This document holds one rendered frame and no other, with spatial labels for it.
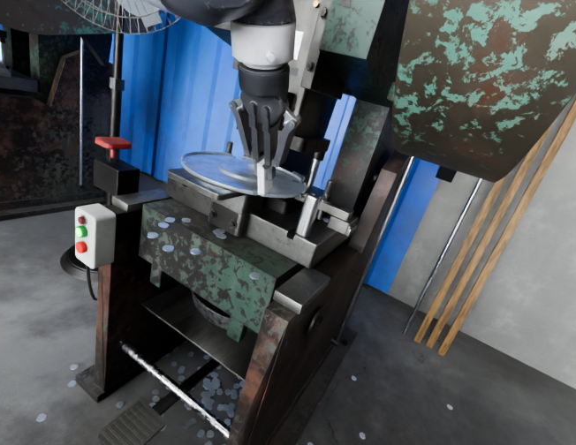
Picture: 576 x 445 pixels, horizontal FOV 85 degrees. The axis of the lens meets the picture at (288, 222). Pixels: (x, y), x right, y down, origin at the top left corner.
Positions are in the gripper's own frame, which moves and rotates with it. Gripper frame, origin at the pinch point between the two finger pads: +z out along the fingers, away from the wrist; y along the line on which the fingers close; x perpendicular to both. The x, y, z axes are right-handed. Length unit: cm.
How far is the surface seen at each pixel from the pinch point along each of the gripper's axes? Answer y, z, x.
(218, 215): -11.9, 14.8, -1.9
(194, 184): -9.8, 0.5, -8.6
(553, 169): 73, 43, 128
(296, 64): -6.5, -13.3, 21.3
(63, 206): -155, 93, 13
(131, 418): -13, 54, -40
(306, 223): 8.0, 10.9, 3.4
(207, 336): -9, 49, -16
